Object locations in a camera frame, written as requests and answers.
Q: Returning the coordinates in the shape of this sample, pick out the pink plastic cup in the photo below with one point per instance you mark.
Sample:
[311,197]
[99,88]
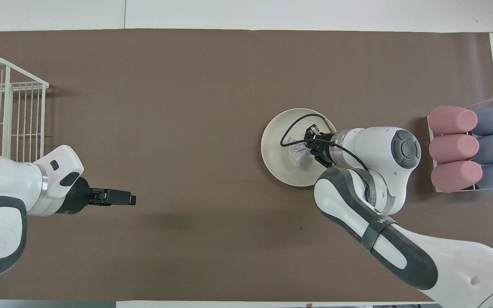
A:
[452,119]
[452,149]
[454,177]

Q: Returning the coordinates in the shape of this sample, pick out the brown table mat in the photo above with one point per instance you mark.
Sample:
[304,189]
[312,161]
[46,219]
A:
[186,107]

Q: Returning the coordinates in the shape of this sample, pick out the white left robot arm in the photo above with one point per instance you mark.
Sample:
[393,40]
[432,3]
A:
[11,179]

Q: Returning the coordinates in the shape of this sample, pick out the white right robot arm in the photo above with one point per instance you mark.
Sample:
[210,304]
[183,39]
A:
[383,145]

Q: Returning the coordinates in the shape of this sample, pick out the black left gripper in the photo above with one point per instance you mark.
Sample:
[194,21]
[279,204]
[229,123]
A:
[114,197]

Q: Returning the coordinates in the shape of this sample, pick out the cream round plate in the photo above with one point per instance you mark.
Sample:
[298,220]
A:
[278,158]

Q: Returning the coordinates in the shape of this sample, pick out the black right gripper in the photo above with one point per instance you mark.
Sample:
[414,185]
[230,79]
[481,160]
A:
[325,149]

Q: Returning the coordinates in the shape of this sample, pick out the silver mesh sponge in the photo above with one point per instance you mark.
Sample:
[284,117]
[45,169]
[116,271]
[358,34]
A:
[298,153]

